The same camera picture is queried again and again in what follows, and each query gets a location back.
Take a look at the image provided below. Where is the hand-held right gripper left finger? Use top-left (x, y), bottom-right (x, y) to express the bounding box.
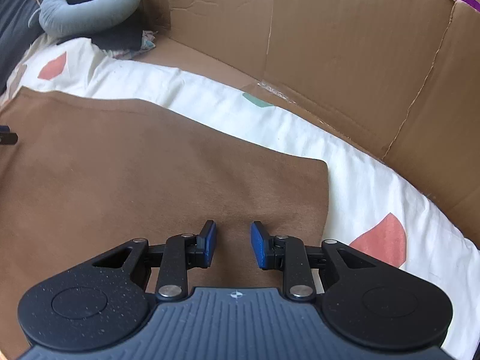
top-left (91, 220), bottom-right (218, 302)

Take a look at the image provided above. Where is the brown printed t-shirt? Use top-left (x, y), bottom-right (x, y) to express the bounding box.
top-left (0, 86), bottom-right (330, 360)

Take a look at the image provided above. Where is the dark grey pillow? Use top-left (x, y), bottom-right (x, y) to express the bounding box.
top-left (0, 0), bottom-right (47, 96)

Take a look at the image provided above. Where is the folded cardboard sheet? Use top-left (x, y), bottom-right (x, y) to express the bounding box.
top-left (127, 0), bottom-right (480, 250)

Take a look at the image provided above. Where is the grey neck pillow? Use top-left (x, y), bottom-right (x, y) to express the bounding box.
top-left (38, 0), bottom-right (141, 39)

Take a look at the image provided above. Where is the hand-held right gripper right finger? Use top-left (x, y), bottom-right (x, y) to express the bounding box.
top-left (250, 220), bottom-right (376, 302)

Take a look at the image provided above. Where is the black cloth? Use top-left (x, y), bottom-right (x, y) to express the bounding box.
top-left (65, 0), bottom-right (151, 61)

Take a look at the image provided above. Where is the small floral cloth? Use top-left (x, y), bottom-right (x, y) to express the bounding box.
top-left (112, 30), bottom-right (156, 60)

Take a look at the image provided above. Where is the cream bear print bed sheet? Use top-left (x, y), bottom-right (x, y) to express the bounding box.
top-left (0, 37), bottom-right (480, 360)

